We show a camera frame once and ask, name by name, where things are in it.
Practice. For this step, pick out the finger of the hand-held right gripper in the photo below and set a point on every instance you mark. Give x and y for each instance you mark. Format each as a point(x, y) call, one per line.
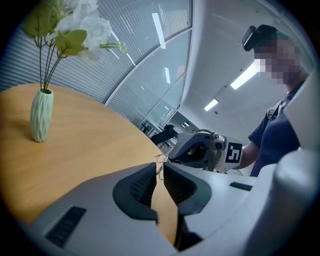
point(162, 136)

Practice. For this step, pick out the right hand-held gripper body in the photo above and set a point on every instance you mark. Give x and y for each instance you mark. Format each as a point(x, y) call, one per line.
point(190, 145)

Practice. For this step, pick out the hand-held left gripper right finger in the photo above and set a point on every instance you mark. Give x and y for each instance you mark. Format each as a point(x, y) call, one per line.
point(220, 197)

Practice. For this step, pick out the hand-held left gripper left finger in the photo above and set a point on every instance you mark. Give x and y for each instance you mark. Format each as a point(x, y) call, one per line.
point(95, 200)

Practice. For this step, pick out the thin gold-framed glasses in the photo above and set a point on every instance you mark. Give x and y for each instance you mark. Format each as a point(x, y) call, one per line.
point(158, 172)

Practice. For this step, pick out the person's right forearm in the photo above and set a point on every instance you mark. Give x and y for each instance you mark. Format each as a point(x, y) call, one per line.
point(250, 155)

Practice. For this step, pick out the long ceiling light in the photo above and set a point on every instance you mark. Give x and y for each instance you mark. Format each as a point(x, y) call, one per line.
point(243, 75)
point(211, 105)

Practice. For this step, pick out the person's navy shirt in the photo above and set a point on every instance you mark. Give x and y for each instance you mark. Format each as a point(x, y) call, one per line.
point(275, 140)

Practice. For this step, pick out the pale green ribbed vase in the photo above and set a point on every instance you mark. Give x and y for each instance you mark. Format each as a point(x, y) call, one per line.
point(41, 115)

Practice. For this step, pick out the grey window blinds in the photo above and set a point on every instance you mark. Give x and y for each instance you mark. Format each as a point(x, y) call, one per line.
point(75, 72)

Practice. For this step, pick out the person's head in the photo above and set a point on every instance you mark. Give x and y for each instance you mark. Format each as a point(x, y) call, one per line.
point(282, 62)

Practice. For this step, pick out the artificial white flowers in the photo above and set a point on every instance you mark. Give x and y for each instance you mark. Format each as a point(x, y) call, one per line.
point(97, 27)

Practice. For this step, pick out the black head-mounted camera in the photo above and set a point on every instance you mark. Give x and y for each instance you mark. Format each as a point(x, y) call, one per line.
point(250, 38)

